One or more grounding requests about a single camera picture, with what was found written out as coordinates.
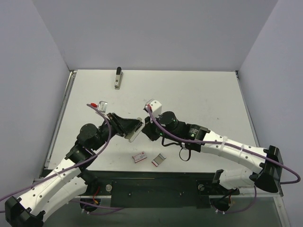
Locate beige stapler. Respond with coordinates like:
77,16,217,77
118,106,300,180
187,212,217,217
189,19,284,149
125,117,145,142

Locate staple box tray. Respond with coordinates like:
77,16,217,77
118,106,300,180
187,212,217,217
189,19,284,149
151,153,166,167

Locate grey black stapler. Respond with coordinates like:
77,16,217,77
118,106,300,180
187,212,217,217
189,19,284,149
114,67,123,90

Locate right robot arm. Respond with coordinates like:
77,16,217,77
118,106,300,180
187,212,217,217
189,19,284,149
142,111,283,193

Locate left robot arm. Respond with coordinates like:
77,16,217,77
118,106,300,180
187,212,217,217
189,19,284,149
5,113,144,227

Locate red staple box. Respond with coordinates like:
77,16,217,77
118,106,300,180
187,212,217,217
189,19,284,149
132,152,147,163

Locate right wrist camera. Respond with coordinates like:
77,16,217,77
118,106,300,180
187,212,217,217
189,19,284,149
144,99,162,118

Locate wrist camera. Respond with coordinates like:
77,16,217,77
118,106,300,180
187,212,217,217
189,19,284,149
90,101,108,113
144,99,162,118

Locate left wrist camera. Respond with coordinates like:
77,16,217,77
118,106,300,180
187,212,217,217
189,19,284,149
90,101,108,113

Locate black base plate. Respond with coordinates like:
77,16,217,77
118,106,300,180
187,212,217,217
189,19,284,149
33,170,256,210

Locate aluminium frame rail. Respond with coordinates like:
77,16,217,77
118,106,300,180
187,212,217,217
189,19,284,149
43,70,77,169

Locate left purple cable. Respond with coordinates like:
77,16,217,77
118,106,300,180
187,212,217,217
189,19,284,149
0,103,112,201

